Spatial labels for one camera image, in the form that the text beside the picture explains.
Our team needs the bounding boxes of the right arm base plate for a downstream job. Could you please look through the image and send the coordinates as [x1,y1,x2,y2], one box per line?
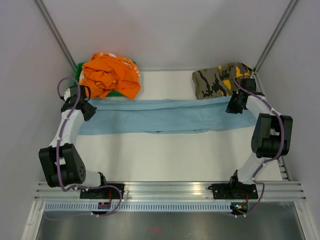
[208,183,259,200]

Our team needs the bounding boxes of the right aluminium frame post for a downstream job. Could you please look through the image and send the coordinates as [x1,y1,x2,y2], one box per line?
[253,0,300,72]

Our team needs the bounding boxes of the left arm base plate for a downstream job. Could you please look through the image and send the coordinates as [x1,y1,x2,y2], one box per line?
[80,183,125,200]

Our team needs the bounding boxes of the green plastic bin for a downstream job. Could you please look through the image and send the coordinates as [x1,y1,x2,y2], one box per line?
[74,62,124,98]

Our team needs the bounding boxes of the light blue trousers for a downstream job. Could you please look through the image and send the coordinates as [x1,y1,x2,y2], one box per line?
[79,97,257,136]

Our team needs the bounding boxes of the orange trousers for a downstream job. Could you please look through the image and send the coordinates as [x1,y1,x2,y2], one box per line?
[79,52,141,100]

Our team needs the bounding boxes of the left aluminium frame post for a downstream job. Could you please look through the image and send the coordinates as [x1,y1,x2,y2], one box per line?
[33,0,77,73]

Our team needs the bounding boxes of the camouflage folded trousers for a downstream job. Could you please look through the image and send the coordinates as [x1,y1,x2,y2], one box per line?
[192,62,253,100]

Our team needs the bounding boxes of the aluminium frame post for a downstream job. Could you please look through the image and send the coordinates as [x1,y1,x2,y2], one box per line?
[253,0,300,72]
[33,0,77,73]

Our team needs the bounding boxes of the aluminium front rail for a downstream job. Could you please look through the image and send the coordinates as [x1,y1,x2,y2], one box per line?
[33,181,307,202]

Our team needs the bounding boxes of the slotted cable duct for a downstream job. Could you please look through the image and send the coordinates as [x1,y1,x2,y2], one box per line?
[44,201,232,213]

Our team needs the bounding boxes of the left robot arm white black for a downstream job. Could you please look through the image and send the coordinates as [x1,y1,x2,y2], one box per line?
[38,85,109,199]

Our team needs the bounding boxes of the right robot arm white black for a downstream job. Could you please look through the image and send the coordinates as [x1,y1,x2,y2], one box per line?
[226,78,293,198]

